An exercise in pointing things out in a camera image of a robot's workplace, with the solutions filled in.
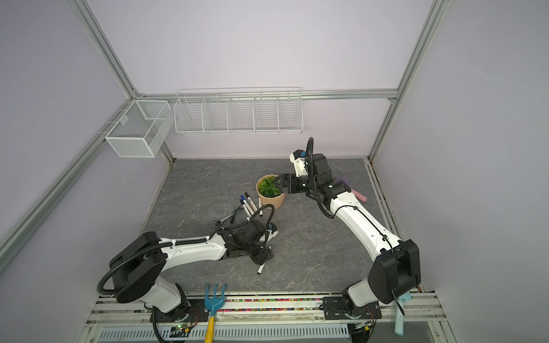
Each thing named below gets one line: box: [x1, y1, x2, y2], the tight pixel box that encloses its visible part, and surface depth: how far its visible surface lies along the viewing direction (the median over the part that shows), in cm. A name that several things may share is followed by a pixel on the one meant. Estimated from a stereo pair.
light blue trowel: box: [394, 292, 412, 336], surface depth 71 cm
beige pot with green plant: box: [255, 173, 286, 210], surface depth 96 cm
